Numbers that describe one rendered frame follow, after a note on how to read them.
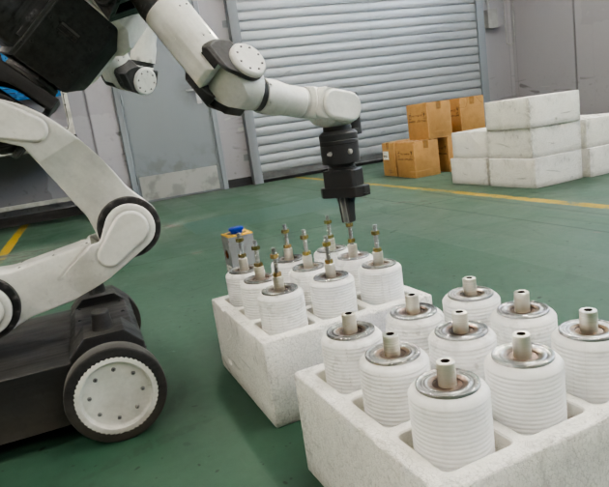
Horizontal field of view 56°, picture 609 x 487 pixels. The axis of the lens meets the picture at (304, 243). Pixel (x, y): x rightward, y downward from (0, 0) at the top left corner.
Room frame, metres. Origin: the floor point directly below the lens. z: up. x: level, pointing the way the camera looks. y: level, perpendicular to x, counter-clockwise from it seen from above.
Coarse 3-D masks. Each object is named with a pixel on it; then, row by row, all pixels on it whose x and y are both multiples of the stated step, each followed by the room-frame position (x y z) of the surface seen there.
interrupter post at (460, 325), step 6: (456, 312) 0.79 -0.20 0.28; (462, 312) 0.78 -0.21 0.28; (456, 318) 0.78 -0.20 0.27; (462, 318) 0.78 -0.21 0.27; (456, 324) 0.78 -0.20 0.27; (462, 324) 0.78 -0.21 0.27; (468, 324) 0.78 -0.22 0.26; (456, 330) 0.78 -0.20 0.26; (462, 330) 0.78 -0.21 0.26; (468, 330) 0.78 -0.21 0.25
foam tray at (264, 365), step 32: (224, 320) 1.30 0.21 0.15; (256, 320) 1.18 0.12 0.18; (320, 320) 1.12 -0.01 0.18; (384, 320) 1.14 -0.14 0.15; (224, 352) 1.36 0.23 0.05; (256, 352) 1.09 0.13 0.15; (288, 352) 1.06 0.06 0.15; (320, 352) 1.08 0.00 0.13; (256, 384) 1.12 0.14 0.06; (288, 384) 1.05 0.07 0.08; (288, 416) 1.05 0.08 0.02
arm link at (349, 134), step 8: (312, 120) 1.36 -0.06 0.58; (320, 120) 1.33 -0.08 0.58; (328, 120) 1.31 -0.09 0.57; (360, 120) 1.36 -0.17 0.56; (328, 128) 1.31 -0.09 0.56; (336, 128) 1.31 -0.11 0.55; (344, 128) 1.31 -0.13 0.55; (352, 128) 1.35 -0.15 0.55; (360, 128) 1.36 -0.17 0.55; (320, 136) 1.32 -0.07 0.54; (328, 136) 1.30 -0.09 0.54; (336, 136) 1.29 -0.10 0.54; (344, 136) 1.30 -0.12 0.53; (352, 136) 1.30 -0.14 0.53; (320, 144) 1.33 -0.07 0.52; (328, 144) 1.30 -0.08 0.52; (336, 144) 1.30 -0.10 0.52; (344, 144) 1.30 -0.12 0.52
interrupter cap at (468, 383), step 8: (456, 368) 0.66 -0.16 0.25; (424, 376) 0.66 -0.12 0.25; (432, 376) 0.65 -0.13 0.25; (456, 376) 0.65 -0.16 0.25; (464, 376) 0.64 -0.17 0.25; (472, 376) 0.64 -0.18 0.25; (416, 384) 0.64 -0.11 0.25; (424, 384) 0.63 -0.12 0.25; (432, 384) 0.64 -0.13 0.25; (464, 384) 0.62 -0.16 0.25; (472, 384) 0.62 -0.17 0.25; (424, 392) 0.61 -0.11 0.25; (432, 392) 0.61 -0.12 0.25; (440, 392) 0.61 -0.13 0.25; (448, 392) 0.61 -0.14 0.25; (456, 392) 0.60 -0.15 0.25; (464, 392) 0.60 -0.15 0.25; (472, 392) 0.60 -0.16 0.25
